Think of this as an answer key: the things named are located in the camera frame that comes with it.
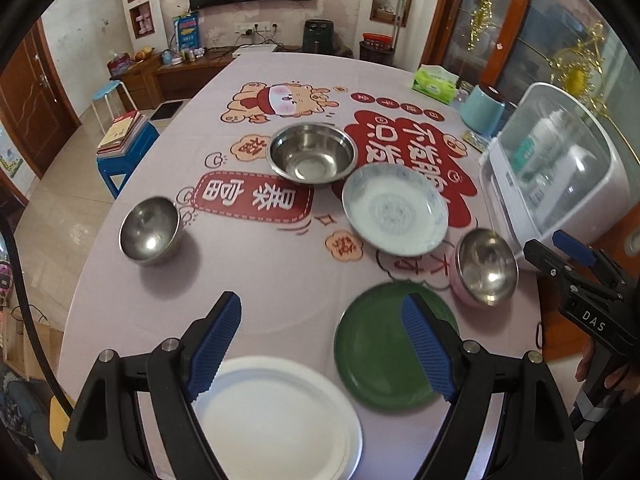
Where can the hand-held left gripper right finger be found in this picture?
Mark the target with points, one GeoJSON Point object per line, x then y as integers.
{"type": "Point", "coordinates": [425, 345]}

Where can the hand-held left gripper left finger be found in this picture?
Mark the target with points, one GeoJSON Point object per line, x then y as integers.
{"type": "Point", "coordinates": [215, 345]}

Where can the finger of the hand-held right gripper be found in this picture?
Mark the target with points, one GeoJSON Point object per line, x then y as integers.
{"type": "Point", "coordinates": [575, 249]}
{"type": "Point", "coordinates": [547, 262]}

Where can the green plate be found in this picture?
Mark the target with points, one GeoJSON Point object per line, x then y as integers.
{"type": "Point", "coordinates": [375, 350]}

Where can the pink steel bowl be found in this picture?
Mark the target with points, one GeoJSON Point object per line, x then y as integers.
{"type": "Point", "coordinates": [482, 265]}

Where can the white plate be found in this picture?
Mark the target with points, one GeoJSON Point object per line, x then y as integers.
{"type": "Point", "coordinates": [280, 425]}

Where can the small steel bowl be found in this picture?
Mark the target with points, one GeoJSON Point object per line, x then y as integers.
{"type": "Point", "coordinates": [150, 230]}

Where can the blue patterned porcelain plate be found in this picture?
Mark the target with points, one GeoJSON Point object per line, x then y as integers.
{"type": "Point", "coordinates": [390, 210]}

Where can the large steel bowl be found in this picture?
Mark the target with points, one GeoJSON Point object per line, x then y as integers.
{"type": "Point", "coordinates": [310, 152]}

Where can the person's right hand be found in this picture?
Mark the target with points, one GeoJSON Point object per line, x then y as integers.
{"type": "Point", "coordinates": [584, 365]}

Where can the printed lilac tablecloth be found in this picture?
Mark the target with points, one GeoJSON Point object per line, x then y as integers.
{"type": "Point", "coordinates": [250, 270]}

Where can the white dish steriliser cabinet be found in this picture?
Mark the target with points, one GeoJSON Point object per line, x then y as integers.
{"type": "Point", "coordinates": [550, 170]}

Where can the black clothing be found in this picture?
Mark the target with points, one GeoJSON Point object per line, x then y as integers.
{"type": "Point", "coordinates": [610, 455]}

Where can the light blue canister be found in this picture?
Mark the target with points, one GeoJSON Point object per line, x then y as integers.
{"type": "Point", "coordinates": [480, 110]}

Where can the gold flower ornament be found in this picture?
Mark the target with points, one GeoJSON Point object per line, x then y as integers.
{"type": "Point", "coordinates": [575, 77]}

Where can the yellow plastic stool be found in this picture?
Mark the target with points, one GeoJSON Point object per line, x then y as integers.
{"type": "Point", "coordinates": [61, 422]}

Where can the cardboard box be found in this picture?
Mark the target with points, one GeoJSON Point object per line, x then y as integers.
{"type": "Point", "coordinates": [25, 350]}

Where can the blue plastic stool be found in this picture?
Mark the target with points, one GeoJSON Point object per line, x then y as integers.
{"type": "Point", "coordinates": [130, 152]}

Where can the green tissue box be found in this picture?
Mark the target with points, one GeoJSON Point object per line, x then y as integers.
{"type": "Point", "coordinates": [435, 82]}

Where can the stack of books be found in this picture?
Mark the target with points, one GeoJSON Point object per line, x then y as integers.
{"type": "Point", "coordinates": [120, 132]}

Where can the glass sliding door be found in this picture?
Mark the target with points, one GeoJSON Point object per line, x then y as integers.
{"type": "Point", "coordinates": [530, 20]}

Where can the hanging gold tinsel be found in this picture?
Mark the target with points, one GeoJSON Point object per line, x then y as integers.
{"type": "Point", "coordinates": [482, 20]}

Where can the wooden television cabinet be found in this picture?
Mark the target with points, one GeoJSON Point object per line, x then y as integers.
{"type": "Point", "coordinates": [170, 77]}

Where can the black basket with red lid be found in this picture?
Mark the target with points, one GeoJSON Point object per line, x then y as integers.
{"type": "Point", "coordinates": [375, 50]}

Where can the white stool with blue seat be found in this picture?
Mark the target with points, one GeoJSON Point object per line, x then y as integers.
{"type": "Point", "coordinates": [107, 91]}

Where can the red tissue box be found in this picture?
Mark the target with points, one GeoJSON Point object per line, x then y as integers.
{"type": "Point", "coordinates": [119, 66]}

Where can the white set-top box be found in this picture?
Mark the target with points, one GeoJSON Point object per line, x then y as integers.
{"type": "Point", "coordinates": [255, 49]}

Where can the dark brown wooden door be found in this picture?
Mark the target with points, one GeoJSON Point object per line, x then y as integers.
{"type": "Point", "coordinates": [30, 105]}

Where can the blue standing poster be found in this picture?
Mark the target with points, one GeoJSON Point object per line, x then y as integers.
{"type": "Point", "coordinates": [186, 32]}

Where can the black air fryer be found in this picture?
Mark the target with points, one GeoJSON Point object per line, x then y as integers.
{"type": "Point", "coordinates": [318, 35]}

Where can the white wall sockets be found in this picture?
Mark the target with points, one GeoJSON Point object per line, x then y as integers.
{"type": "Point", "coordinates": [252, 27]}

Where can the white wall shelf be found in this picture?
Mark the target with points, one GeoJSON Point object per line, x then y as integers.
{"type": "Point", "coordinates": [140, 5]}

